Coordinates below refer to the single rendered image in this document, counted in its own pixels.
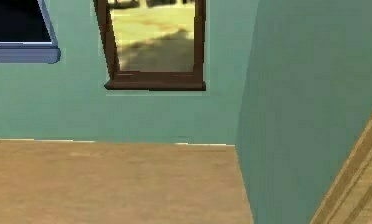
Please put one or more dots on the tan wooden room door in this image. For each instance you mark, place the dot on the tan wooden room door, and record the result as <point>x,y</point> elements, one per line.
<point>357,186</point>

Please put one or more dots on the brown framed window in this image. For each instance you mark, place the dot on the brown framed window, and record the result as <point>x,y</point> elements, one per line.
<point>154,43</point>

